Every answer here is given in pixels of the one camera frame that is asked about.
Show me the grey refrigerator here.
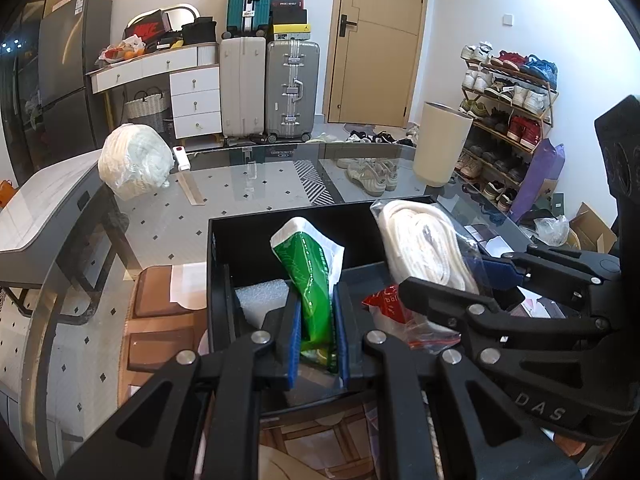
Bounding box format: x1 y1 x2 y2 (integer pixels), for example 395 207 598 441
38 0 112 164

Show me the wooden door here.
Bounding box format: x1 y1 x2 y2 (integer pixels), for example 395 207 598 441
323 0 427 127

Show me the wicker basket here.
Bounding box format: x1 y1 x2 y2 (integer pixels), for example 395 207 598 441
124 87 170 134

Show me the purple bag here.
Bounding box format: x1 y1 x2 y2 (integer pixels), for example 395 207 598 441
509 139 565 223

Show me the white remote control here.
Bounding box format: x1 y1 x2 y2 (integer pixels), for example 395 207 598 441
172 145 191 171

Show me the beige cylindrical bin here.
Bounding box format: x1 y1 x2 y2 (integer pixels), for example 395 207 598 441
413 102 473 188

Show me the white stuffing in plastic bag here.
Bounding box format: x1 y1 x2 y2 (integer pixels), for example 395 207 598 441
98 124 175 200

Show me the red balloon glue bag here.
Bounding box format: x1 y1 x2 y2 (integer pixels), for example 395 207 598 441
361 285 460 354

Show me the yellow black box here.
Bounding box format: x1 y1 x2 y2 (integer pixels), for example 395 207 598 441
269 0 311 41

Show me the green medicine bag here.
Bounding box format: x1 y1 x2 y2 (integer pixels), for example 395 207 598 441
270 217 345 373

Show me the beige suitcase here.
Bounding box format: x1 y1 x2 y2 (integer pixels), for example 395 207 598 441
219 37 267 138

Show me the shoe rack with shoes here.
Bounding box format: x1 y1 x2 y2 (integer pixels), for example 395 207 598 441
456 41 559 214

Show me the white drawer desk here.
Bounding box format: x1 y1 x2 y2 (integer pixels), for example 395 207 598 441
89 42 222 140

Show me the silver aluminium suitcase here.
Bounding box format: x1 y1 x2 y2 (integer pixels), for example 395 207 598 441
265 40 320 143

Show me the black cardboard box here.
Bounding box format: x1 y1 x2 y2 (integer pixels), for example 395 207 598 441
205 194 482 418

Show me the white rope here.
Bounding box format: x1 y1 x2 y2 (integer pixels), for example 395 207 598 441
372 199 482 296

